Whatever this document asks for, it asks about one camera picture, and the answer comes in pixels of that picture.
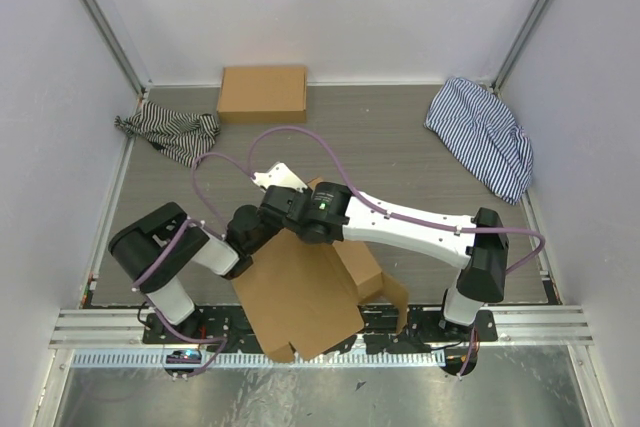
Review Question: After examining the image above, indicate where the cardboard box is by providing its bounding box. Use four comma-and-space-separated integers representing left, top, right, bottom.
230, 176, 410, 364
217, 65, 307, 124

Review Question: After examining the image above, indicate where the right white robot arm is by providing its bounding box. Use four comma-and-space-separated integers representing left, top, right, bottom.
258, 182, 509, 342

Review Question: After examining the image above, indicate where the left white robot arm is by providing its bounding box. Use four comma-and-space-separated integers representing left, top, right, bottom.
108, 202, 279, 344

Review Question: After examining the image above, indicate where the folded closed cardboard box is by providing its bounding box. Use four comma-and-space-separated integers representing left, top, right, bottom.
217, 65, 307, 124

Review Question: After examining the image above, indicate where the black white striped cloth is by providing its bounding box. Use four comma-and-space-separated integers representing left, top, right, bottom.
114, 100, 220, 168

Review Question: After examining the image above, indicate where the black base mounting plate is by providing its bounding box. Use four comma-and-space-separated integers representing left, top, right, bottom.
141, 302, 501, 354

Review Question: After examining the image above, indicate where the blue white striped cloth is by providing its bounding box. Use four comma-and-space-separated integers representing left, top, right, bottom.
425, 77, 534, 205

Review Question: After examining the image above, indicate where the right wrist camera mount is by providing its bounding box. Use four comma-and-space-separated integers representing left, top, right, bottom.
252, 162, 307, 192

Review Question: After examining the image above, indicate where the aluminium front rail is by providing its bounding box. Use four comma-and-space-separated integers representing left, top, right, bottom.
50, 304, 594, 349

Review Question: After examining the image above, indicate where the slotted grey cable duct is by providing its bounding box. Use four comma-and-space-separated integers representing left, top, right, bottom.
70, 348, 446, 369

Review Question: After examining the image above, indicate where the left aluminium frame post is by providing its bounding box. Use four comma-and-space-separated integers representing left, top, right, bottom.
80, 0, 148, 96

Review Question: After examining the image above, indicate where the aluminium frame post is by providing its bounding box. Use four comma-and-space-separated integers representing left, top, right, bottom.
80, 0, 148, 96
490, 0, 553, 94

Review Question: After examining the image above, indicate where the right aluminium frame post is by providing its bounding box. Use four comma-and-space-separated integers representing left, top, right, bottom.
490, 0, 553, 94

